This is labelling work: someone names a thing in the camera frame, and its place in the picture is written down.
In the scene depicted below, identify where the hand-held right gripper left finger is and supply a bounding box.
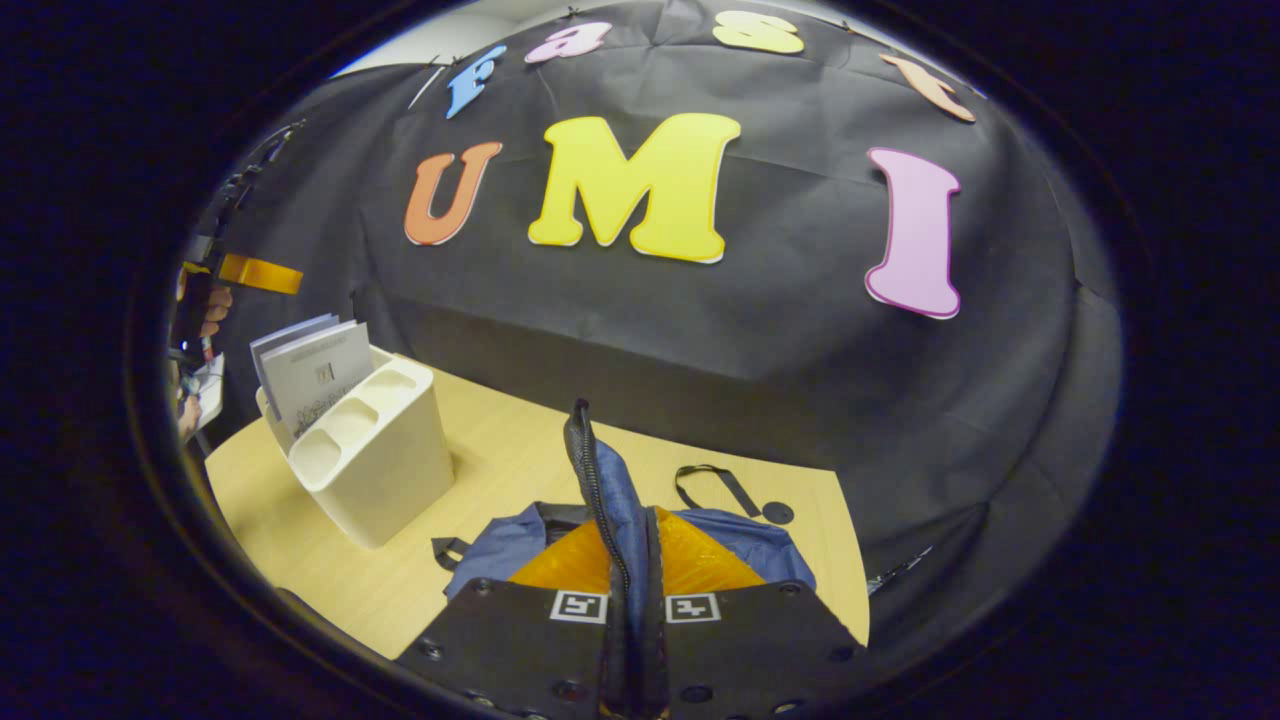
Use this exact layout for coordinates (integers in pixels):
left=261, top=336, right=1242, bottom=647
left=395, top=518, right=628, bottom=720

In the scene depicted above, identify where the white book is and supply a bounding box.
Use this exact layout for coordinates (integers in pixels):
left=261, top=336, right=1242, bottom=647
left=261, top=321, right=377, bottom=442

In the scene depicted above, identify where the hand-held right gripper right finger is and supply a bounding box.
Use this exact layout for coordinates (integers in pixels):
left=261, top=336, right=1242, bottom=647
left=640, top=506, right=869, bottom=720

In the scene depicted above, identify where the white plastic bookshelf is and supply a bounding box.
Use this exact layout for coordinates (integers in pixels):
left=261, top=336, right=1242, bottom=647
left=255, top=345, right=457, bottom=550

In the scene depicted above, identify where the blue schoolbag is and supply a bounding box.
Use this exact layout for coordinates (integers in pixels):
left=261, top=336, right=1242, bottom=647
left=432, top=398, right=817, bottom=717

